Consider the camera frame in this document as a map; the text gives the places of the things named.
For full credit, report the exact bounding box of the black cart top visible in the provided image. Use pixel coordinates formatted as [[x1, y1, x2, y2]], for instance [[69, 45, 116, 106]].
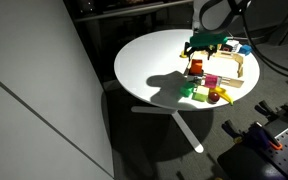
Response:
[[217, 142, 288, 180]]

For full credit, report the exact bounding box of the yellow ball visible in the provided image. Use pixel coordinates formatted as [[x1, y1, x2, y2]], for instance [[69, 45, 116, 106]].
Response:
[[180, 51, 187, 58]]

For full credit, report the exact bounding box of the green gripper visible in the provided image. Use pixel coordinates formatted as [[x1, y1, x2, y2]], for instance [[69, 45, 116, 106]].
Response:
[[183, 33, 228, 59]]

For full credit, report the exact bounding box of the yellow-green cube block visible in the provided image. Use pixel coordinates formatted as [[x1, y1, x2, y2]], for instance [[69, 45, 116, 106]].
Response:
[[192, 86, 209, 102]]

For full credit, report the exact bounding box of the blue cube block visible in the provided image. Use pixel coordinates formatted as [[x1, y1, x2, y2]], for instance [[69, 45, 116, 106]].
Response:
[[239, 45, 252, 56]]

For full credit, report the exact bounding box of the black and white patterned block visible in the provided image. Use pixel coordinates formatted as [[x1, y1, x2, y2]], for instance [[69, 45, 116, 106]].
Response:
[[186, 75, 203, 85]]

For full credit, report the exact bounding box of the green cube block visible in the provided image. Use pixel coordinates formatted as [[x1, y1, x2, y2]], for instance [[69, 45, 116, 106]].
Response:
[[180, 82, 195, 97]]

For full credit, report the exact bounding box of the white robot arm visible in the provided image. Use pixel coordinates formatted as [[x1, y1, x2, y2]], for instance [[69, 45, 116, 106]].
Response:
[[181, 0, 251, 57]]

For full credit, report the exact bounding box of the white round table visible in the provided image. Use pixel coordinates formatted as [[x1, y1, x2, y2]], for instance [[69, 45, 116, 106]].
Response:
[[114, 29, 260, 153]]

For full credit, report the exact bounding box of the pink cube block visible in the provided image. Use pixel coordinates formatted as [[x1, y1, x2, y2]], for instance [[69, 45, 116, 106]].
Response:
[[204, 75, 219, 88]]

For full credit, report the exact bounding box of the yellow banana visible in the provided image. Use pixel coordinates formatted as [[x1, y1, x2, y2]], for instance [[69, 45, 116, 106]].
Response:
[[214, 86, 234, 105]]

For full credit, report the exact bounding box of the black cable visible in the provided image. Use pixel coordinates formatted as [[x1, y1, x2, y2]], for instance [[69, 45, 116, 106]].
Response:
[[227, 0, 288, 81]]

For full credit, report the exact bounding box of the orange building block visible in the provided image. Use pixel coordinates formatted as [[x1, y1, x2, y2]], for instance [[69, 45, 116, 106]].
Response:
[[189, 59, 203, 74]]

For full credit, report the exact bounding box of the wooden tray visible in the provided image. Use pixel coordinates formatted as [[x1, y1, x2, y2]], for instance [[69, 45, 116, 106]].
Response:
[[184, 51, 244, 88]]

